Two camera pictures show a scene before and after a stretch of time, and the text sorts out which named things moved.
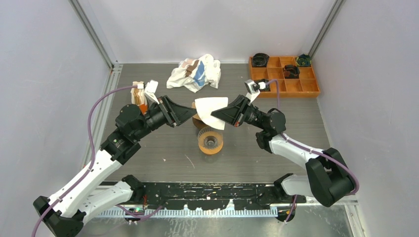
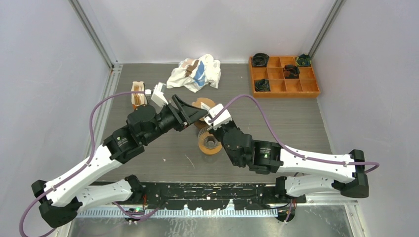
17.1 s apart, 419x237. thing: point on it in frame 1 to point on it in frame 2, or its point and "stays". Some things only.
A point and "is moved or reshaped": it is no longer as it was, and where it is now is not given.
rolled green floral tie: (304, 60) stays
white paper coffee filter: (206, 106) is moved or reshaped
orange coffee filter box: (138, 97) stays
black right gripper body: (251, 115) to (219, 132)
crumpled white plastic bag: (193, 73) stays
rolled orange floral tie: (291, 71) stays
